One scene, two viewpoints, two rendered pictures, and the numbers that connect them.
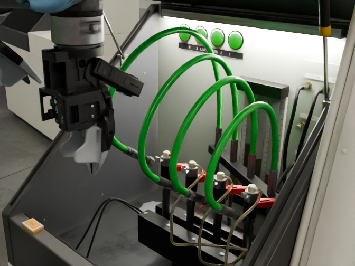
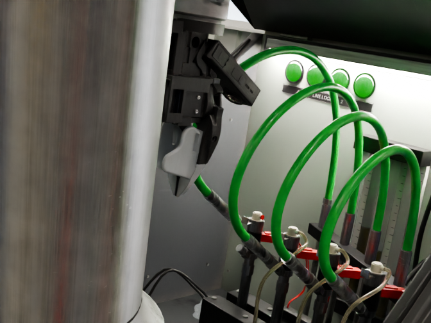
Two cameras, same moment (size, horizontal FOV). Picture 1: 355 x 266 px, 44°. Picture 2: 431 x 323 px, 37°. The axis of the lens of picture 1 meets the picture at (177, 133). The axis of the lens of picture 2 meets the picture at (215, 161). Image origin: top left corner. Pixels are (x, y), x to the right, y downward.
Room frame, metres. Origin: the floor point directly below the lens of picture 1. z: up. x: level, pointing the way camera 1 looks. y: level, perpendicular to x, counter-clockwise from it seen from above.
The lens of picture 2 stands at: (-0.10, 0.07, 1.44)
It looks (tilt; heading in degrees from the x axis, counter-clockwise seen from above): 12 degrees down; 2
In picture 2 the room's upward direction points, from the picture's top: 9 degrees clockwise
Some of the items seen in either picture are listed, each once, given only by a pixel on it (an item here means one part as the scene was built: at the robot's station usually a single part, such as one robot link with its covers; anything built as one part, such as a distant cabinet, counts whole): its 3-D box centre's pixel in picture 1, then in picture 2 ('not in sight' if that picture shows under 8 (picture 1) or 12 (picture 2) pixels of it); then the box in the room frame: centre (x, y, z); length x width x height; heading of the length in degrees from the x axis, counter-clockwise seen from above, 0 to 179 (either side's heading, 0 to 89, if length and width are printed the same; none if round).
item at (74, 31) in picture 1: (78, 30); (198, 2); (0.64, 0.14, 1.47); 0.08 x 0.08 x 0.05
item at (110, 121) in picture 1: (100, 123); (202, 127); (0.64, 0.12, 1.33); 0.05 x 0.02 x 0.09; 48
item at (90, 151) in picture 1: (89, 153); (179, 163); (0.63, 0.14, 1.28); 0.06 x 0.03 x 0.09; 138
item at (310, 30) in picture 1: (240, 21); (374, 61); (1.15, -0.15, 1.43); 0.54 x 0.03 x 0.02; 48
